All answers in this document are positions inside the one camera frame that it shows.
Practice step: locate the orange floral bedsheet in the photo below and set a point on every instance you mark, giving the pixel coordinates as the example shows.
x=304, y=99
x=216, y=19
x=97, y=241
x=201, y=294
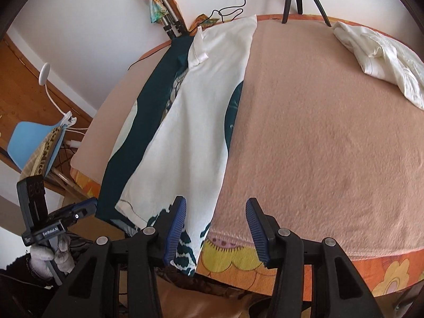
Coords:
x=232, y=261

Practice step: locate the white clip lamp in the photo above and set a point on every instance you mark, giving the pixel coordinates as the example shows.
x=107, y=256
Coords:
x=44, y=73

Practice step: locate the black tripod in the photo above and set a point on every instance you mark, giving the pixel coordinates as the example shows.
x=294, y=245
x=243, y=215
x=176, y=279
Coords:
x=287, y=0

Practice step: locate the person's brown clothing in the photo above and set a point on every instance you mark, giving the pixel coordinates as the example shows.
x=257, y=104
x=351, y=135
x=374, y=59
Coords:
x=205, y=301

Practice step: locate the person's left hand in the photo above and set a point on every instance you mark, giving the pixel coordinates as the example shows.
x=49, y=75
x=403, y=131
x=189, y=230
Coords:
x=41, y=260

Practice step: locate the person's left forearm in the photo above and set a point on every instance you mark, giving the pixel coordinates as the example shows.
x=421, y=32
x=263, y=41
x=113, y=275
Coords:
x=16, y=291

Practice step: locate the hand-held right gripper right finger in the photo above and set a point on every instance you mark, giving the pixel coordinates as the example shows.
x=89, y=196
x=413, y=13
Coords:
x=258, y=233

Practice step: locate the dark green printed garment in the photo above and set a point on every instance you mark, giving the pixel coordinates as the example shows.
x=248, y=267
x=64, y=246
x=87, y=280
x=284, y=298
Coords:
x=149, y=106

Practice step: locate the silver tripod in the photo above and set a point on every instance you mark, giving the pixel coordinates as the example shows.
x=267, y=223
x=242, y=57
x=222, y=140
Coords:
x=165, y=10

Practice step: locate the yellow patterned cloth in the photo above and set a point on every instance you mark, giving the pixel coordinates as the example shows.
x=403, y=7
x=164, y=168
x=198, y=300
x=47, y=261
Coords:
x=203, y=21

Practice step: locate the pink blanket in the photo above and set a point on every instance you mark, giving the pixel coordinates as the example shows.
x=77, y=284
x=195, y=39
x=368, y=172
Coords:
x=314, y=139

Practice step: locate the white shirt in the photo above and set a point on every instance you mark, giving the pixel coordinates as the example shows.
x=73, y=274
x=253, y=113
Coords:
x=192, y=132

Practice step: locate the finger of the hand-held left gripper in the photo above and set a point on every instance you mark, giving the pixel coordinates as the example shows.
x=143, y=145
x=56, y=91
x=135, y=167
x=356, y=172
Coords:
x=81, y=210

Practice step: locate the leopard print cloth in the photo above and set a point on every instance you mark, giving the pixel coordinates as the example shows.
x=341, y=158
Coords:
x=43, y=152

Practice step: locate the crumpled cream shirt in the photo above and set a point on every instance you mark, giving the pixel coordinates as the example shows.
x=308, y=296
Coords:
x=381, y=56

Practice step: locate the blue chair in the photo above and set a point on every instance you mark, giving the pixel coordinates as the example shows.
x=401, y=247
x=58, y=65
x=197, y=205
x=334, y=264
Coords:
x=23, y=139

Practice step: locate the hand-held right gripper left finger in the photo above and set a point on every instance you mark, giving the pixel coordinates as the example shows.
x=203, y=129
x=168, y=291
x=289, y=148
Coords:
x=175, y=230

